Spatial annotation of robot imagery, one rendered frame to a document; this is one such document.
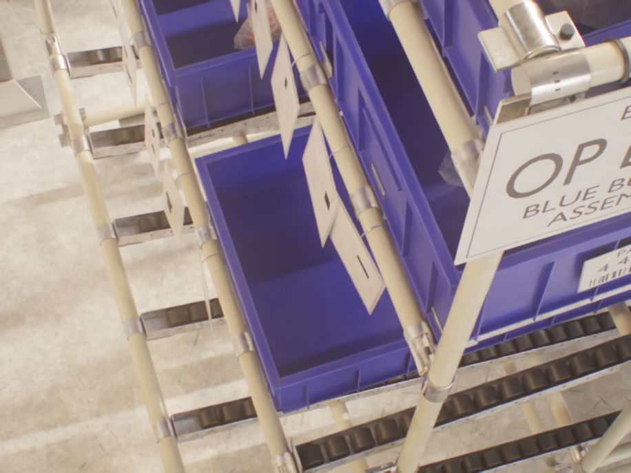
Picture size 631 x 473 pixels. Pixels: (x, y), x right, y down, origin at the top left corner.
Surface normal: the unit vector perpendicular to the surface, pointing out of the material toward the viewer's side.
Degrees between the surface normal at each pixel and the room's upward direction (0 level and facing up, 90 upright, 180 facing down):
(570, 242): 4
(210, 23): 3
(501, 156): 90
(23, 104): 90
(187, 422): 11
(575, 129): 90
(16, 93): 90
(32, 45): 0
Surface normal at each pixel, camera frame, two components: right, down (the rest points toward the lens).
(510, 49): 0.05, -0.47
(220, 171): 0.33, 0.84
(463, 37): -0.94, 0.32
